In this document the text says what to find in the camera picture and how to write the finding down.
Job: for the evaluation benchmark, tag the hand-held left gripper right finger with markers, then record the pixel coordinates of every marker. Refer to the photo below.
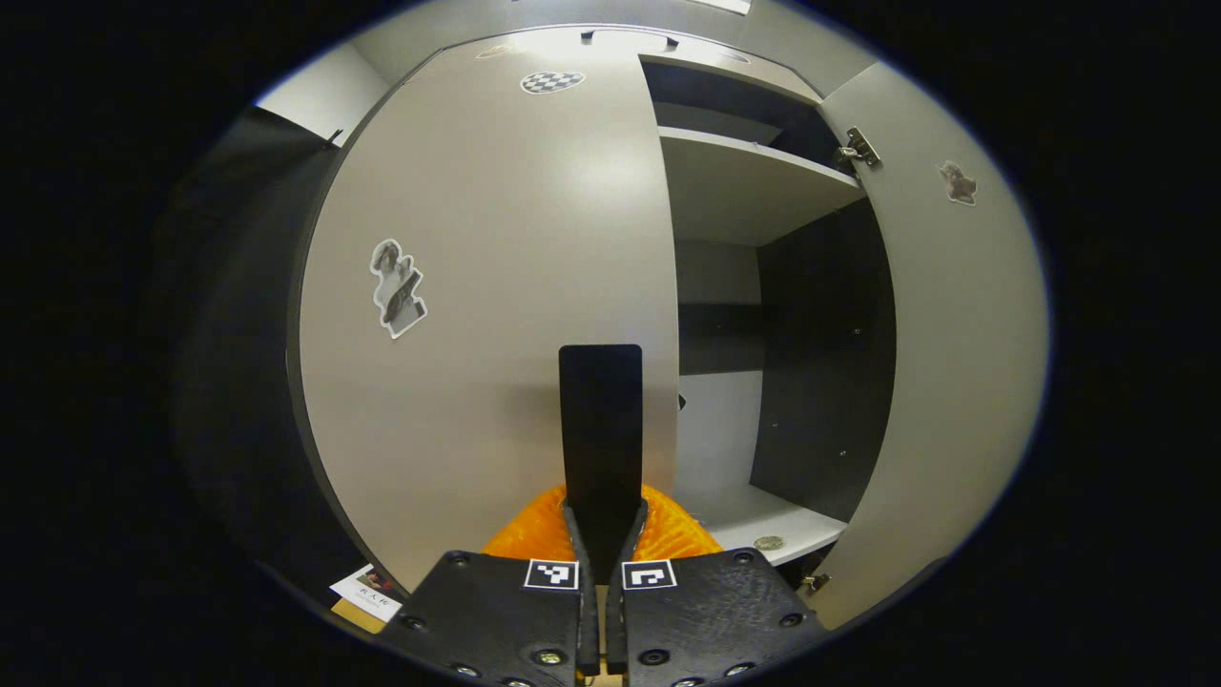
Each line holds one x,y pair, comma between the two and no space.
616,630

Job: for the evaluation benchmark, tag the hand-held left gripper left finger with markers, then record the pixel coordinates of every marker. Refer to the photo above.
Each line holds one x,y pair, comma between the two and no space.
589,630

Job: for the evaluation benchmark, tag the grey double-door shoe cabinet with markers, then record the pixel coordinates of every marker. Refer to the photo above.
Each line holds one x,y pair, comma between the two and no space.
820,382

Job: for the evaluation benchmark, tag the grey cabinet door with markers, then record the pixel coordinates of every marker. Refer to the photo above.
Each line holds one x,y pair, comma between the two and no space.
496,286
963,382

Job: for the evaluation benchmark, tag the white low cabinet shelf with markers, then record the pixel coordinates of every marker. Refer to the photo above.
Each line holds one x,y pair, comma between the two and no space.
754,520

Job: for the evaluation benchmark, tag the white wide cabinet shelf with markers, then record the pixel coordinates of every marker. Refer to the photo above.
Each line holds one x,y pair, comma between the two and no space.
744,191

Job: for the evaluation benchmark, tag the black backdrop cloth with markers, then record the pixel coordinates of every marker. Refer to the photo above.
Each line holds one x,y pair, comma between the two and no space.
229,334

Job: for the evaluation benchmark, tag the large ceiling light panel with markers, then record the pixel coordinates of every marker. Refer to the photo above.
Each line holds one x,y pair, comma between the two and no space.
720,6

